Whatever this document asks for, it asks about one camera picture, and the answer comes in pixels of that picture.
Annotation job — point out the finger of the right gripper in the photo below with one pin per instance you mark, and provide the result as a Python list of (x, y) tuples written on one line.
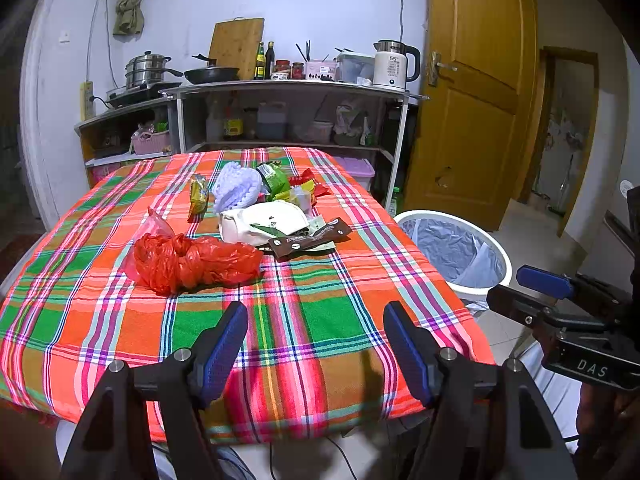
[(553, 285), (511, 303)]

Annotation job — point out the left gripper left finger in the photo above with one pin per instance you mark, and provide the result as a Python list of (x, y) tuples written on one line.
[(112, 438)]

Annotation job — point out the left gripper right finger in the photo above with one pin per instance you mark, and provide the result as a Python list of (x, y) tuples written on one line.
[(488, 421)]

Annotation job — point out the red plastic bag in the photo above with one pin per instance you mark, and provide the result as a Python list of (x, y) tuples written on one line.
[(168, 263)]

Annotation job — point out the brown snack wrapper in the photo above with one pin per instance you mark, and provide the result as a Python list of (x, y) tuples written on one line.
[(334, 231)]

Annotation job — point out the red snack packet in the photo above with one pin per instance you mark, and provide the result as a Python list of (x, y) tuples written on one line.
[(308, 182)]

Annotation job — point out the yellow snack packet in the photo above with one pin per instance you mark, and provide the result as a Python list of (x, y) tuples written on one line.
[(199, 195)]

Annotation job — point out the white paper bag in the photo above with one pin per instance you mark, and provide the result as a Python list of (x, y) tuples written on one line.
[(256, 225)]

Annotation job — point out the white foam fruit net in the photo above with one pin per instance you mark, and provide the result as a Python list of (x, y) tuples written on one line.
[(236, 187)]

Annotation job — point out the green snack packet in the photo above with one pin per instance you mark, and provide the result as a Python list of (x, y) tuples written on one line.
[(274, 179)]

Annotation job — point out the white trash bin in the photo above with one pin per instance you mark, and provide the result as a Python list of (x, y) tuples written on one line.
[(469, 259)]

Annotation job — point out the white kitchen shelf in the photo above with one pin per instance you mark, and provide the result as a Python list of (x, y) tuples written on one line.
[(338, 117)]

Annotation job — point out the wooden door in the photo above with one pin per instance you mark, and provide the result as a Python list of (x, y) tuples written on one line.
[(480, 66)]

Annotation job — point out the green bottle on floor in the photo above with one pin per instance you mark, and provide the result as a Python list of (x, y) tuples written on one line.
[(393, 207)]

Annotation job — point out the plaid tablecloth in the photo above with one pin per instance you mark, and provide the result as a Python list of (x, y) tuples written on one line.
[(315, 359)]

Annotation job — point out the purple lid storage box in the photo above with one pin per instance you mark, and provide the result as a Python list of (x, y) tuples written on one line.
[(358, 168)]

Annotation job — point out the white electric kettle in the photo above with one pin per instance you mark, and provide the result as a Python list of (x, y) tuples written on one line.
[(395, 64)]

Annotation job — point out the pink basket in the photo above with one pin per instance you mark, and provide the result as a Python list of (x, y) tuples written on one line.
[(145, 143)]

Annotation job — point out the pink utensil box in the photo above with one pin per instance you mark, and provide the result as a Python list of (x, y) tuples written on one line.
[(320, 70)]

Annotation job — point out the dark sauce bottle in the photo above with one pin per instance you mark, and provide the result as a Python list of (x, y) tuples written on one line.
[(269, 60)]

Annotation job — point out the green oil bottle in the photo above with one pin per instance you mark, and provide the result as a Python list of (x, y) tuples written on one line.
[(260, 64)]

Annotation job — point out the steel steamer pot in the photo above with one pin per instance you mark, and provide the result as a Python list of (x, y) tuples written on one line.
[(148, 68)]

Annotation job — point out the black frying pan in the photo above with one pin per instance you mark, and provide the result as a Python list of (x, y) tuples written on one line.
[(208, 74)]

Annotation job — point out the wooden cutting board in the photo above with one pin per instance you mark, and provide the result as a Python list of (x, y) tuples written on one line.
[(235, 44)]

